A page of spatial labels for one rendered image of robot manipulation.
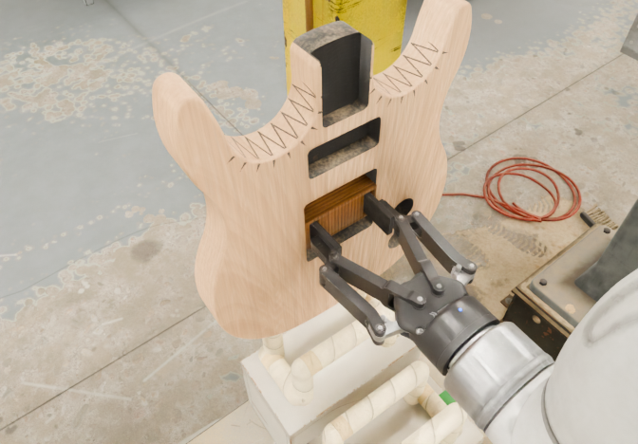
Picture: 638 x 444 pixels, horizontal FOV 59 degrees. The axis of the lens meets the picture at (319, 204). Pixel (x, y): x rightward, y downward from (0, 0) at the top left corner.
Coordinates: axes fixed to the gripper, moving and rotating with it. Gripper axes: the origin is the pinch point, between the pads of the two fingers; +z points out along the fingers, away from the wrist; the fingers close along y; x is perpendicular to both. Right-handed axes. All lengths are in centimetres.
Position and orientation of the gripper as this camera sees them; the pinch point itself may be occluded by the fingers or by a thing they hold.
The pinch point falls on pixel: (343, 218)
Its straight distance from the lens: 64.3
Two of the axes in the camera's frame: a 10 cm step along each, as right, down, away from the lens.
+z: -5.8, -6.0, 5.5
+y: 8.1, -4.4, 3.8
